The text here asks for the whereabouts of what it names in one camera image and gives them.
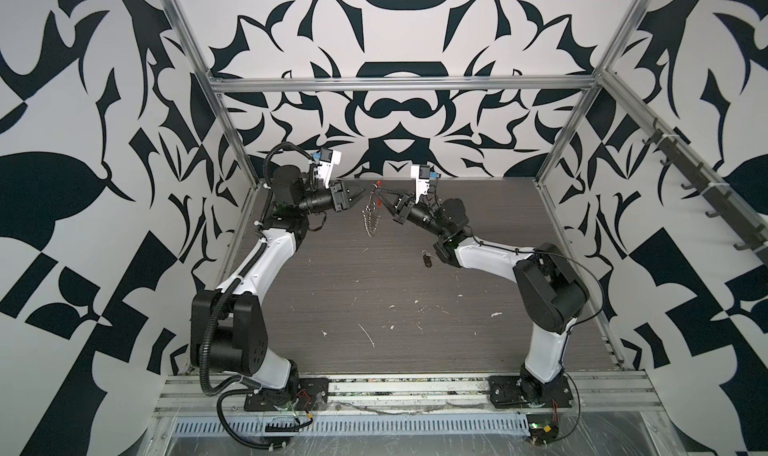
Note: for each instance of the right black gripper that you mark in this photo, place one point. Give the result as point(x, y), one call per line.
point(403, 211)

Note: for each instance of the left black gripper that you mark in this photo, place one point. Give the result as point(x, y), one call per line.
point(339, 197)

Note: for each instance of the small black key fob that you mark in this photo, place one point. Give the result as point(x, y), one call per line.
point(427, 259)

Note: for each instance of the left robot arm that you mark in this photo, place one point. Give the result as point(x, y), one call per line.
point(229, 343)

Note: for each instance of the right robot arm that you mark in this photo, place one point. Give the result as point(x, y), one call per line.
point(553, 294)

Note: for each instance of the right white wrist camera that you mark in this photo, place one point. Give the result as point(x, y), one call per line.
point(426, 179)

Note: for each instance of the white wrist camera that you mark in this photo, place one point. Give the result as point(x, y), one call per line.
point(426, 179)
point(323, 163)

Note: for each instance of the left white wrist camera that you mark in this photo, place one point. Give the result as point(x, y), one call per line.
point(323, 163)

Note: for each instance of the aluminium frame crossbar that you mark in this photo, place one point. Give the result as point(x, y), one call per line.
point(413, 83)

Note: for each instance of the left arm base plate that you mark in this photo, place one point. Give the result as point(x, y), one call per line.
point(301, 395)

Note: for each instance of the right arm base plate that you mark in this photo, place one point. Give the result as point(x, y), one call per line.
point(526, 391)

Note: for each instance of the white slotted cable duct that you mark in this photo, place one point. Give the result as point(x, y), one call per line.
point(515, 425)

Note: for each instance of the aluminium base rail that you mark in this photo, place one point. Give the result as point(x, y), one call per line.
point(587, 391)

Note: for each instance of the black wall hook rack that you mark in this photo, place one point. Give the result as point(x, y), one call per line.
point(701, 179)

